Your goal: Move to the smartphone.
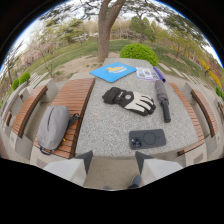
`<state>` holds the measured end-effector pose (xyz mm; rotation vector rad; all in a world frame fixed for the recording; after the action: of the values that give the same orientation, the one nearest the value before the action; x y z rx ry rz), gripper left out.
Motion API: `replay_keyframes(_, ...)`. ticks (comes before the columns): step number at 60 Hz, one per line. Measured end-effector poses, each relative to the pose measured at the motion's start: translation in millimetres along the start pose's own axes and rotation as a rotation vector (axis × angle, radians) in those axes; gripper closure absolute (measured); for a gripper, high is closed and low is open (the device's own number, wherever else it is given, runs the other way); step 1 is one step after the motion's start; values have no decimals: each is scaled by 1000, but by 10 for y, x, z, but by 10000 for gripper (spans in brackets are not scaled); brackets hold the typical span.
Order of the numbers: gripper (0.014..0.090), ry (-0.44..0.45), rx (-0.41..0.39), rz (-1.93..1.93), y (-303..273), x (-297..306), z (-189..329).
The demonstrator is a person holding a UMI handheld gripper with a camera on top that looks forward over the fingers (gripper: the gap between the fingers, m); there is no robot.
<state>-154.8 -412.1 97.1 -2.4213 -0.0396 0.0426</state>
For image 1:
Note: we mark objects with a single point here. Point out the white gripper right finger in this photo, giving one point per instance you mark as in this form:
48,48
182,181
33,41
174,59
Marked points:
156,168

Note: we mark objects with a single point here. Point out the wooden slat bench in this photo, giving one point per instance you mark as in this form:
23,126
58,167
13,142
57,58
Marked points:
27,109
72,113
205,111
189,116

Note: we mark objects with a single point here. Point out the folded grey umbrella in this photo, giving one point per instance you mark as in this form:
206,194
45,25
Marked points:
163,98

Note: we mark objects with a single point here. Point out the dark grey smartphone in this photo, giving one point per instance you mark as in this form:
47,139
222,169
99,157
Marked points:
147,138

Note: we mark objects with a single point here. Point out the printed paper leaflet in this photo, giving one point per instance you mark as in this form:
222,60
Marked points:
147,73

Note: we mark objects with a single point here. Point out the black and white glove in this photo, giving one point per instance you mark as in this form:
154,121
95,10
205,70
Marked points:
130,100

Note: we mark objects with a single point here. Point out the small green bush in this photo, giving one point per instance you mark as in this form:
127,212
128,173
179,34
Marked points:
22,79

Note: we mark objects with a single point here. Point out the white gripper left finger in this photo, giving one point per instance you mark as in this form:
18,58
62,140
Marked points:
71,168

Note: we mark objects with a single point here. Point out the large tree trunk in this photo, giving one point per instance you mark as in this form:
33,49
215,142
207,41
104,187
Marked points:
106,30

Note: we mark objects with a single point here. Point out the round green bush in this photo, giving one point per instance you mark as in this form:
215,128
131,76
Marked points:
139,53

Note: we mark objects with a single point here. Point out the grey backpack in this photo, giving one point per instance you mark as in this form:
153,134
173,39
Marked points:
53,127

